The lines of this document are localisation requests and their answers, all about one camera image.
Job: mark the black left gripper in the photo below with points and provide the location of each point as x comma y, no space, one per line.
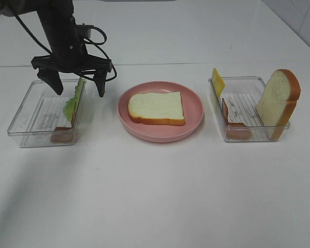
68,43

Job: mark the green lettuce leaf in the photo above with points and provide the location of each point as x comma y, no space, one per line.
75,100

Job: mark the bacon strip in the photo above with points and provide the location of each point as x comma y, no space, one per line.
65,135
235,131

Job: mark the bread slice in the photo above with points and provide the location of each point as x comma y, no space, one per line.
278,102
154,108

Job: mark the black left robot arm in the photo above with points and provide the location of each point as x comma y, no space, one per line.
46,10

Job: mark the clear left plastic tray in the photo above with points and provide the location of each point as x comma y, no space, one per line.
40,112

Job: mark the clear plastic tray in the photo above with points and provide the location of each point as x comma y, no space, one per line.
40,112
241,94

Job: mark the pink round plate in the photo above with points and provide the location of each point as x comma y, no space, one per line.
192,107

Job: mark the yellow cheese slice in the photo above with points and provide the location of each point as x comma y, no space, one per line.
217,82

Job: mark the clear right plastic tray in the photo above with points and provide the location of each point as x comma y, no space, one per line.
241,94

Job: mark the upright bread slice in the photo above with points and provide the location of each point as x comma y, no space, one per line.
278,102

